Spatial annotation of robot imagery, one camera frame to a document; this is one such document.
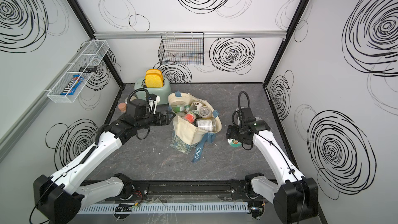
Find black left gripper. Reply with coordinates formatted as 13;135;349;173
137;110;176;131

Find large radish label seed jar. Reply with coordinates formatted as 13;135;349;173
228;139;241;148

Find red bee label seed jar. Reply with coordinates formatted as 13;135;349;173
183;112;197;124

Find cream canvas bag blue handles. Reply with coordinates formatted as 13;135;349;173
168;91;222;162

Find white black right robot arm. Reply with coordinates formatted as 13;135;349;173
226;105;319;224

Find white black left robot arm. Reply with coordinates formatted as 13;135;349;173
33;88;176;224

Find silver label jar in bag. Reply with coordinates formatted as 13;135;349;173
197;118;217;132

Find mint green toaster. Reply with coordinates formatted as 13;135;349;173
134;77;172;105

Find yellow toast slice front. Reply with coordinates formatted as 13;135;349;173
145;73;164;88

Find yellow toast slice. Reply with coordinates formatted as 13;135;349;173
145;73;164;88
146;69;162;76

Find pink lid small jar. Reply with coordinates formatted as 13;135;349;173
118;102;127;113

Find yellow toast slice back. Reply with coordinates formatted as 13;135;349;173
146;69;162;76

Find black small box on shelf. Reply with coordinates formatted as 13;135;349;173
79;65;98;73

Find blue candy packet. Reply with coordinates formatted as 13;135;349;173
60;75;84;96

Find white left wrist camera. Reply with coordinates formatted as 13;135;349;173
148;94;160;114

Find black wire wall basket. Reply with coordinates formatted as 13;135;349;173
158;38;205;65

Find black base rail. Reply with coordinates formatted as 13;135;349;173
129;179;265;202

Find white slotted cable duct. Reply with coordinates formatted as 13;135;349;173
79;202;250;214

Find white wire wall shelf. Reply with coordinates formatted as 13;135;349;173
47;40;109;103

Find grey wall rail back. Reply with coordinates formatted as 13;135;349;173
94;30;287;39

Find grey wall rail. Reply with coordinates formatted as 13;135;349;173
0;40;94;162
94;30;287;39

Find black corner frame post left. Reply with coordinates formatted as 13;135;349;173
67;0;124;88

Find black corner frame post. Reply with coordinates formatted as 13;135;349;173
263;0;310;87
67;0;124;88

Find grey wall rail left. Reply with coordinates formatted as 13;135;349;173
0;40;94;162

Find black corner frame post right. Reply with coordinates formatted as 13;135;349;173
263;0;310;87

